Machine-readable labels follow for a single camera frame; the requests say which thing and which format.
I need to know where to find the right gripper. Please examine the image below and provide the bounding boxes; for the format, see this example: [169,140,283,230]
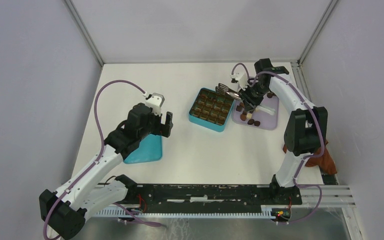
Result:
[237,81,271,112]

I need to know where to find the teal chocolate tin box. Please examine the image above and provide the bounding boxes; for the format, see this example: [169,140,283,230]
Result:
[188,88,234,133]

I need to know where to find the metal tongs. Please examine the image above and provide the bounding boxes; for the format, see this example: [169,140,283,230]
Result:
[215,83,277,116]

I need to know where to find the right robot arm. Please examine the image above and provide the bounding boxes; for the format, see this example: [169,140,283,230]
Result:
[238,58,328,204]

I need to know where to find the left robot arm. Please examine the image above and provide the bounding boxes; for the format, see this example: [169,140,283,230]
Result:
[39,103,173,240]

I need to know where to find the brown round chocolate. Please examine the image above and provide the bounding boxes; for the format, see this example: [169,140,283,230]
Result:
[239,114,247,121]

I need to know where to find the dark ribbed chocolate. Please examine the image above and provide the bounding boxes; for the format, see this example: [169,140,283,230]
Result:
[247,118,255,125]

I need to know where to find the lilac plastic tray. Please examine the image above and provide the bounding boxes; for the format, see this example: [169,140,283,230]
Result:
[231,92,280,131]

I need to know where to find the teal tin lid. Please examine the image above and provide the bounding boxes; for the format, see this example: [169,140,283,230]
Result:
[123,134,163,164]

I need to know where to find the brown cloth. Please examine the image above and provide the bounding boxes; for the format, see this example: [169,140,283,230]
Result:
[282,139,339,176]

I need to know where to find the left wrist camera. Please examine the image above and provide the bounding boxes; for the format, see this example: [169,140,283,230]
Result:
[145,92,165,117]

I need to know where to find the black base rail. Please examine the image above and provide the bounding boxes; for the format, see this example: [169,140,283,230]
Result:
[105,184,303,215]

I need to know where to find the white cable duct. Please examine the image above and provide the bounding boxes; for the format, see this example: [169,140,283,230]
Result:
[93,205,275,220]

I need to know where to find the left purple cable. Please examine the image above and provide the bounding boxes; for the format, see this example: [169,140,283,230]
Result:
[42,79,163,240]

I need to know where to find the purple cable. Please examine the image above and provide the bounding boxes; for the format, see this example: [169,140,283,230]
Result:
[42,79,163,240]
[230,62,327,226]

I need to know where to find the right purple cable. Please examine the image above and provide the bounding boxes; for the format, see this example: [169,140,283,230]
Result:
[230,62,327,226]

